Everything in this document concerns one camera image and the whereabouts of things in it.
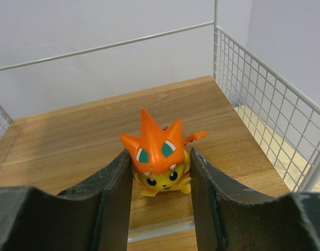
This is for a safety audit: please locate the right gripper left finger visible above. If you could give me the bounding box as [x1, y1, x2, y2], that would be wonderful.
[0, 151, 133, 250]

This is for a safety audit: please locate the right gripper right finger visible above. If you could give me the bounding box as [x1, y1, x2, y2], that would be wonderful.
[190, 149, 320, 250]

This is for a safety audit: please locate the orange dragon toy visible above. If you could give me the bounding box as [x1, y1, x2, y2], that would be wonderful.
[119, 108, 207, 197]

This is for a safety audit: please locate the white wire wooden shelf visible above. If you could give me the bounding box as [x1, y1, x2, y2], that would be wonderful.
[0, 0, 320, 251]

